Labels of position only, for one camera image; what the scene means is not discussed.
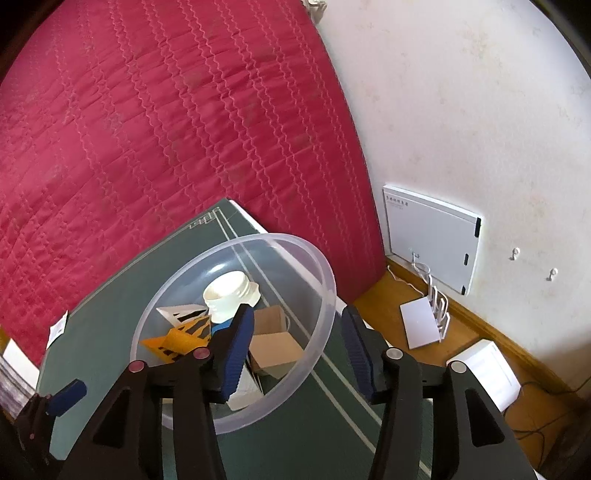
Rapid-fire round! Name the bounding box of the red quilted blanket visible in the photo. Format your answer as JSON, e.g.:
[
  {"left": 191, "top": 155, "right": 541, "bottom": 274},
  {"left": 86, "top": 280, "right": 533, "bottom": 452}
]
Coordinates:
[{"left": 0, "top": 0, "right": 386, "bottom": 370}]

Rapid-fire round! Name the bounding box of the clear plastic bowl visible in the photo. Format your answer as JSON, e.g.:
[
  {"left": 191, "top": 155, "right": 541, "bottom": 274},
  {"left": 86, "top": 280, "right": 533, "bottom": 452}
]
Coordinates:
[{"left": 129, "top": 233, "right": 337, "bottom": 435}]

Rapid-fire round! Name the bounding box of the white cable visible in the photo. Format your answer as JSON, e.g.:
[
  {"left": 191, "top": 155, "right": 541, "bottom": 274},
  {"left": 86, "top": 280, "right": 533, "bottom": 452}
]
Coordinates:
[{"left": 387, "top": 264, "right": 428, "bottom": 300}]

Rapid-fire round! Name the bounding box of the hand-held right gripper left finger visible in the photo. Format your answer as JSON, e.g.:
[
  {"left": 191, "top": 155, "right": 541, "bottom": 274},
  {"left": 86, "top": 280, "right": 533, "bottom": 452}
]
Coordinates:
[{"left": 55, "top": 305, "right": 256, "bottom": 480}]

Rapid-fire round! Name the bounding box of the white router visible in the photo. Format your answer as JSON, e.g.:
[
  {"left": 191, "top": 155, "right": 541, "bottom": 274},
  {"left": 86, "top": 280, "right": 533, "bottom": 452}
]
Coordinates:
[{"left": 399, "top": 272, "right": 451, "bottom": 350}]

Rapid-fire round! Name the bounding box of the white paper slip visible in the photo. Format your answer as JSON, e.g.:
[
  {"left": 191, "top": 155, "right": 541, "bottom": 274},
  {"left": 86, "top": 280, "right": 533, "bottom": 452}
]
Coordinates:
[{"left": 47, "top": 310, "right": 70, "bottom": 349}]

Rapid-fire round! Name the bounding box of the orange striped wedge block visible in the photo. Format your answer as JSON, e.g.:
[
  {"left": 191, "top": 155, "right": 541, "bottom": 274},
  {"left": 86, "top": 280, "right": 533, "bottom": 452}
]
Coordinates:
[
  {"left": 140, "top": 335, "right": 211, "bottom": 365},
  {"left": 173, "top": 316, "right": 213, "bottom": 342}
]

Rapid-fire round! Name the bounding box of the white striped wedge block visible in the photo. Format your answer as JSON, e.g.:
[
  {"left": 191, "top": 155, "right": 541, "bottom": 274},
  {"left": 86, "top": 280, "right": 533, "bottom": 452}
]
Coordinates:
[
  {"left": 228, "top": 364, "right": 265, "bottom": 411},
  {"left": 156, "top": 303, "right": 208, "bottom": 326}
]

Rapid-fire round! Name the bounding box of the long wooden block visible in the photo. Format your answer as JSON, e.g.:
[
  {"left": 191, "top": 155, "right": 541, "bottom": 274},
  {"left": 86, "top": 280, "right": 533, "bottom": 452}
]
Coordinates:
[{"left": 249, "top": 331, "right": 305, "bottom": 376}]

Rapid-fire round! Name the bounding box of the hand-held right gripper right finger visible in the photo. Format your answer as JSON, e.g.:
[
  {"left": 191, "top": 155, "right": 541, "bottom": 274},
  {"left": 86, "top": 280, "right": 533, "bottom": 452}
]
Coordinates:
[{"left": 341, "top": 305, "right": 539, "bottom": 480}]

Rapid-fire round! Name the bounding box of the white box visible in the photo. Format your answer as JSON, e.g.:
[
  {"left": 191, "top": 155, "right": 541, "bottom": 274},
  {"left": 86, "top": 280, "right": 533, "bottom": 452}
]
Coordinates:
[{"left": 445, "top": 339, "right": 522, "bottom": 414}]

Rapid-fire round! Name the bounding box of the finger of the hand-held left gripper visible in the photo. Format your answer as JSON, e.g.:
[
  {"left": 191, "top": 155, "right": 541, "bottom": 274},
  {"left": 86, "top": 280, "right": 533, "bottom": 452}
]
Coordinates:
[{"left": 25, "top": 379, "right": 88, "bottom": 444}]

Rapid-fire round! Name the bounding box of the white paper stack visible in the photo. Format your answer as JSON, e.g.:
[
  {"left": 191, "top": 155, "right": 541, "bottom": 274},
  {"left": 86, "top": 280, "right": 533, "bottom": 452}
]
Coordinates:
[{"left": 0, "top": 339, "right": 40, "bottom": 416}]

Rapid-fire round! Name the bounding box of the white wall panel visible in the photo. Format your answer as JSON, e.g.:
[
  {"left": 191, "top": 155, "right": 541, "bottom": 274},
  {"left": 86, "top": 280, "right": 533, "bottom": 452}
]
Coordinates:
[{"left": 382, "top": 185, "right": 483, "bottom": 296}]

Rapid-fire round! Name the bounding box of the green table mat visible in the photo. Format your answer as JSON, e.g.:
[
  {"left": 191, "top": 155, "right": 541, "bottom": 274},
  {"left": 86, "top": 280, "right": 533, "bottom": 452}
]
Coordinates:
[{"left": 37, "top": 198, "right": 435, "bottom": 480}]

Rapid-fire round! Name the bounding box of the white round jar cap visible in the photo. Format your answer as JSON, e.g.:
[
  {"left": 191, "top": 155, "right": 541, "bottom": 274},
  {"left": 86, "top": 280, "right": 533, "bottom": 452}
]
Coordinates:
[{"left": 203, "top": 271, "right": 260, "bottom": 324}]

